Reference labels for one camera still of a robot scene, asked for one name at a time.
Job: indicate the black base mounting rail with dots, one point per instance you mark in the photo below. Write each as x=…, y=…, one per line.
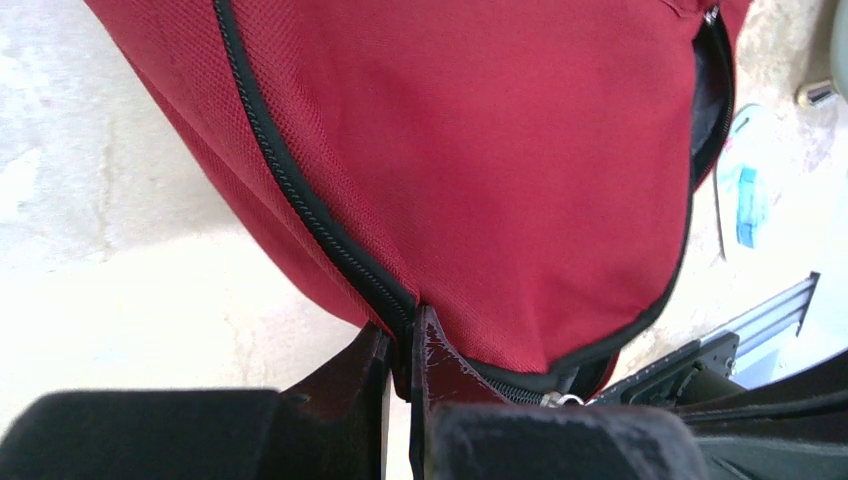
x=697, y=372

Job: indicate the red backpack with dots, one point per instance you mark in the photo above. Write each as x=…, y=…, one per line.
x=523, y=169

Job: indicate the light blue pencil case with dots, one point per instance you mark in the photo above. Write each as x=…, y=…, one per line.
x=745, y=184

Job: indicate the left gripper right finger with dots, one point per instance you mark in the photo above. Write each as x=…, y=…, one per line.
x=461, y=428

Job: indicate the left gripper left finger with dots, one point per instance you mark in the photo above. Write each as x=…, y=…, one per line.
x=330, y=425

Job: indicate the white cylinder with coloured disc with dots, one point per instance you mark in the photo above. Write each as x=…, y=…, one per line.
x=825, y=79

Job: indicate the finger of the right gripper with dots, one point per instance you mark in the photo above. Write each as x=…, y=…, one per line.
x=795, y=428

